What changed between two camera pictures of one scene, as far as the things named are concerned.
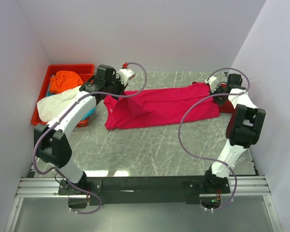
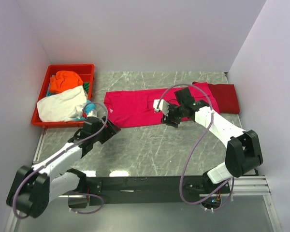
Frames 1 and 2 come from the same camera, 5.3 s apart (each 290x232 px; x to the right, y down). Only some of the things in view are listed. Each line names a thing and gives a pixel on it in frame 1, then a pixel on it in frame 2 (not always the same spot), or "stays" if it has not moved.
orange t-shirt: (63, 79) stays
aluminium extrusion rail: (48, 187) stays
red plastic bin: (86, 71) stays
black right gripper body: (221, 99) → (175, 115)
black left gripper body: (115, 86) → (96, 137)
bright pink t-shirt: (140, 108) stays
